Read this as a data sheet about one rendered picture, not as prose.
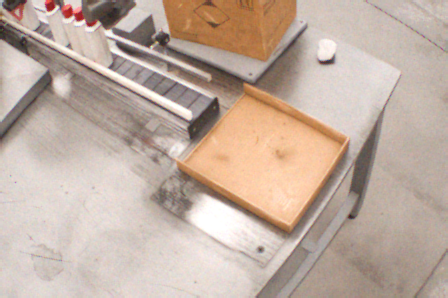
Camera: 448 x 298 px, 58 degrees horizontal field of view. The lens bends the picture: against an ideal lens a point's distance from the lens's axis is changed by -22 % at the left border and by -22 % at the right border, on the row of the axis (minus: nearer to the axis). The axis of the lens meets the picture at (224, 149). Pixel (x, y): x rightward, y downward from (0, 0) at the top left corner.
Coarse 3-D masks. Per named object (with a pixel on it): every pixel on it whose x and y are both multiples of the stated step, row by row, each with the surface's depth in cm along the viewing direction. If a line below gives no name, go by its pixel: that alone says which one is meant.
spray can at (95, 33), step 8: (88, 24) 115; (96, 24) 117; (88, 32) 117; (96, 32) 118; (104, 32) 121; (88, 40) 120; (96, 40) 120; (104, 40) 122; (96, 48) 122; (104, 48) 124; (96, 56) 125; (104, 56) 126; (104, 64) 128
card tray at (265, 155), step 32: (256, 96) 122; (224, 128) 118; (256, 128) 117; (288, 128) 116; (320, 128) 114; (192, 160) 114; (224, 160) 113; (256, 160) 112; (288, 160) 111; (320, 160) 110; (224, 192) 107; (256, 192) 108; (288, 192) 107; (288, 224) 98
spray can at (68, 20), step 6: (66, 6) 119; (66, 12) 119; (72, 12) 121; (66, 18) 121; (72, 18) 122; (66, 24) 122; (72, 24) 123; (66, 30) 125; (72, 30) 124; (72, 36) 126; (72, 42) 128; (78, 42) 129; (78, 48) 131
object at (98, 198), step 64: (64, 0) 167; (192, 64) 133; (320, 64) 128; (384, 64) 126; (64, 128) 126; (128, 128) 122; (0, 192) 116; (64, 192) 114; (128, 192) 112; (192, 192) 110; (320, 192) 106; (0, 256) 104; (64, 256) 103; (128, 256) 102; (192, 256) 101; (256, 256) 99
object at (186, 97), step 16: (48, 32) 147; (80, 64) 133; (112, 64) 130; (128, 64) 129; (112, 80) 126; (144, 80) 124; (160, 80) 124; (144, 96) 121; (176, 96) 120; (192, 96) 119; (208, 96) 118; (192, 112) 116
